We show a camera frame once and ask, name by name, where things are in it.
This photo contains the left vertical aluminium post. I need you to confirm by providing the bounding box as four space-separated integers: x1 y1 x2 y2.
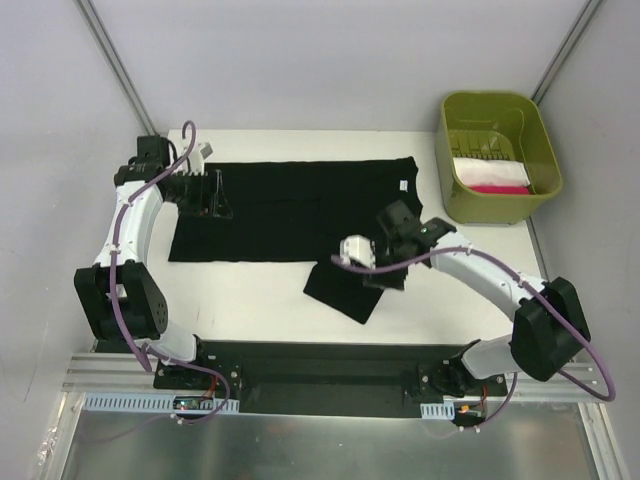
73 0 159 135

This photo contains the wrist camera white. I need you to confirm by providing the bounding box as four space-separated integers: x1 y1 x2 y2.
181 142 213 175
339 235 376 269

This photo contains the aluminium frame rail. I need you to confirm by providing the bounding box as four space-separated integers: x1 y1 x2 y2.
62 344 597 403

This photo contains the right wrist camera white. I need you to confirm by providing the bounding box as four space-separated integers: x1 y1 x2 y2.
339 235 376 269

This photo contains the pink rolled t shirt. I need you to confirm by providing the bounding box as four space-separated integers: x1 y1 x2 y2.
471 185 530 195

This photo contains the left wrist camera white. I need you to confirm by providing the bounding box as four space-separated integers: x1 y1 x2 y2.
181 142 213 175

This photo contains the vertical aluminium post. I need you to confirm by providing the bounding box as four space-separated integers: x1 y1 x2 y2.
73 0 159 135
531 0 606 105

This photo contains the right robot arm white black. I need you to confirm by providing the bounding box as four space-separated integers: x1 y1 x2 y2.
366 201 591 398

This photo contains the black t shirt blue logo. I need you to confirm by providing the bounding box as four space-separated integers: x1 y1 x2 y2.
169 157 423 324

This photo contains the white slotted cable duct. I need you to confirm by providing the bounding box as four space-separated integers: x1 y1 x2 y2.
84 393 240 416

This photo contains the right white cable duct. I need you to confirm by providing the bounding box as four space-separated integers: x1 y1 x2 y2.
420 401 455 421

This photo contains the right vertical aluminium post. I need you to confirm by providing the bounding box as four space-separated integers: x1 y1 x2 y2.
531 0 606 105

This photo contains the olive green plastic bin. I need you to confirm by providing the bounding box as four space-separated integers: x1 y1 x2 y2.
435 90 563 224

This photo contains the white rolled t shirt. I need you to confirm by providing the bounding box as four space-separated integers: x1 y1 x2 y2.
453 157 530 187

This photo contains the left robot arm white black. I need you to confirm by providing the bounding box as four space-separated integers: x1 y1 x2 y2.
74 134 232 389

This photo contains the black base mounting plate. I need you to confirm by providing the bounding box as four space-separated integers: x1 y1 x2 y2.
152 340 510 416

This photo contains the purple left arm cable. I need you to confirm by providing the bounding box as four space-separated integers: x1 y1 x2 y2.
92 119 232 444

